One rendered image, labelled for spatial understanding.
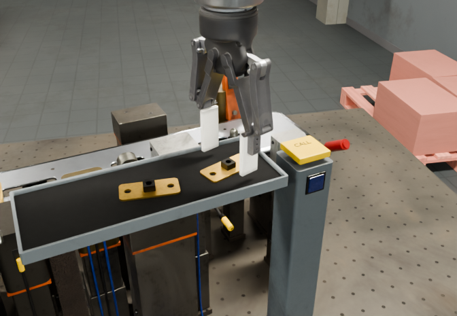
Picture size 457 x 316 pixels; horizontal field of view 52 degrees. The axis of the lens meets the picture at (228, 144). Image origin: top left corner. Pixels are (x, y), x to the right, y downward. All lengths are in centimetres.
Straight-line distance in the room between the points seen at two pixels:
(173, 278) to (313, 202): 26
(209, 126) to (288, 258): 30
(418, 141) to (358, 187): 139
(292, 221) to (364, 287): 43
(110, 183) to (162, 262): 14
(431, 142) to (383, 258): 172
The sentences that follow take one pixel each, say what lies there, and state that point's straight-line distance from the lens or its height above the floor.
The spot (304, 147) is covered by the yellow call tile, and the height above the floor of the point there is 116.
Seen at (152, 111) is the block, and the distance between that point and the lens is 120.
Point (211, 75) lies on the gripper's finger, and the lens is 66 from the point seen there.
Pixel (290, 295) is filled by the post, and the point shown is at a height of 86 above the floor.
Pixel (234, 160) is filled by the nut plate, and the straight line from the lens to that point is 73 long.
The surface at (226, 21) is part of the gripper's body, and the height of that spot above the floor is 139.
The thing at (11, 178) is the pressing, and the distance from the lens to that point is 108.
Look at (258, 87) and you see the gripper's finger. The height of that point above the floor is 132.
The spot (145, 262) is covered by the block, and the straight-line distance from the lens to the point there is 71.
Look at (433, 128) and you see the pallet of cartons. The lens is 290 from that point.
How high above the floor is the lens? 155
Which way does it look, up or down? 30 degrees down
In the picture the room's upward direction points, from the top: straight up
